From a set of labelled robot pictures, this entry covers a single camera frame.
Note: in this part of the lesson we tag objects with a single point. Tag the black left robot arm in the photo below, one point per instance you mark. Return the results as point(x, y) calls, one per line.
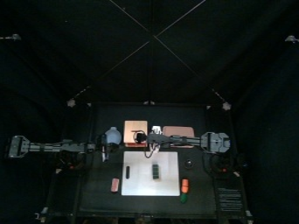
point(47, 146)

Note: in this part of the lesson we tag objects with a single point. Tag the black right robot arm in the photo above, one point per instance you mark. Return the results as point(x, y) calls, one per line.
point(202, 142)

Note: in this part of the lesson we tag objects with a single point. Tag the pale blue plate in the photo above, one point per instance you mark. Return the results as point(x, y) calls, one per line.
point(114, 134)

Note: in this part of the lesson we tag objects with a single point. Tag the white toy knife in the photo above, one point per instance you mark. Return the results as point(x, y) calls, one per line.
point(104, 154)

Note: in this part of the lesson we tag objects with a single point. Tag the dark green sushi roll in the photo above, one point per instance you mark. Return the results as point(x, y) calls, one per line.
point(155, 171)

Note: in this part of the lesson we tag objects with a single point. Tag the white cutting board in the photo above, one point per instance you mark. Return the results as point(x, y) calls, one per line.
point(163, 183)

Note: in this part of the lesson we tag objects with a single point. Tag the orange wooden box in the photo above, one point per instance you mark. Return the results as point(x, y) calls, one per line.
point(134, 127)

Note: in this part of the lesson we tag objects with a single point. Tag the pink rounded tray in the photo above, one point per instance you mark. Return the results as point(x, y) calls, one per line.
point(179, 130)

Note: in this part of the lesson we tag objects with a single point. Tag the black round knob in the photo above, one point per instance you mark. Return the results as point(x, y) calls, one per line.
point(188, 163)

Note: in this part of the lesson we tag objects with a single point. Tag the pink toy food piece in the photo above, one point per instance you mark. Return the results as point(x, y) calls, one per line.
point(115, 185)

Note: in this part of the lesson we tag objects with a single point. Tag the orange toy food piece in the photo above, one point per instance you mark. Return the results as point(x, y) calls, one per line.
point(184, 185)

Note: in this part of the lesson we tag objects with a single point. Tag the white printed label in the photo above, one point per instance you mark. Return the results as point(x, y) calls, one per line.
point(228, 200)

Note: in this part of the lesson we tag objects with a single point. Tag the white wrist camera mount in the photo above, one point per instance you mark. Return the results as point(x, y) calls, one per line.
point(156, 128)

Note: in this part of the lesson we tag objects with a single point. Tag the metal frame bracket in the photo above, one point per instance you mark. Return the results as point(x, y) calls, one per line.
point(226, 106)
point(71, 102)
point(148, 102)
point(13, 37)

